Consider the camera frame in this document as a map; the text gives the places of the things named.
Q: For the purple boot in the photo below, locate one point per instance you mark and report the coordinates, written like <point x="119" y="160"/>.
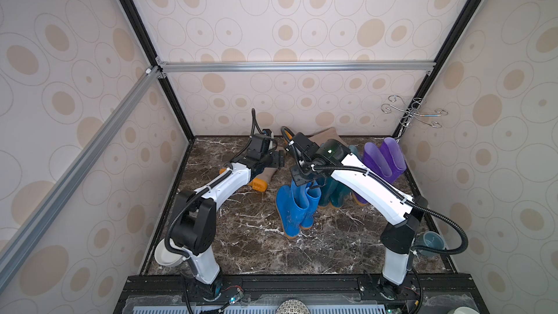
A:
<point x="378" y="160"/>
<point x="392" y="160"/>

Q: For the chrome wire stand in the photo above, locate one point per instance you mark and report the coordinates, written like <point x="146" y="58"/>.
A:
<point x="410" y="113"/>

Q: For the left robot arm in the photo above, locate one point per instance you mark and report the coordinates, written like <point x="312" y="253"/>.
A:
<point x="193" y="225"/>

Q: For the diagonal aluminium rail left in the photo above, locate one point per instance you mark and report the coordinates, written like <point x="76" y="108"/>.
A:
<point x="31" y="232"/>

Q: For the grey-green cup right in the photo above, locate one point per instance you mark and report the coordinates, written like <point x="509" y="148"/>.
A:
<point x="430" y="240"/>

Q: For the blue boot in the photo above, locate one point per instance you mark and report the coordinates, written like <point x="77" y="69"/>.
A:
<point x="291" y="208"/>
<point x="312" y="192"/>

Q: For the horizontal aluminium rail back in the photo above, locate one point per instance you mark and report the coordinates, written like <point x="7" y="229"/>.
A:
<point x="304" y="66"/>

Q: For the teal boot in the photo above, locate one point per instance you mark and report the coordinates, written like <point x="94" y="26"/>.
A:
<point x="339" y="193"/>
<point x="328" y="187"/>

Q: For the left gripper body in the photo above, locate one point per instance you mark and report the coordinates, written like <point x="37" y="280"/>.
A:
<point x="275" y="158"/>

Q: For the white round bowl left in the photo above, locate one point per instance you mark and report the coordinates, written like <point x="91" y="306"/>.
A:
<point x="166" y="258"/>

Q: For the black base frame front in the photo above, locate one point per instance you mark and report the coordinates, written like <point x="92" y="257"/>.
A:
<point x="422" y="293"/>

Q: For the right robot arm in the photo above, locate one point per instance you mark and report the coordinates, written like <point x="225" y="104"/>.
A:
<point x="335" y="160"/>

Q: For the beige boot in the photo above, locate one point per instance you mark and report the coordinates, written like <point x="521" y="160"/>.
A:
<point x="327" y="135"/>
<point x="263" y="179"/>

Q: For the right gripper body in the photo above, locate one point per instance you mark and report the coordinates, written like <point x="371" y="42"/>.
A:
<point x="298" y="172"/>

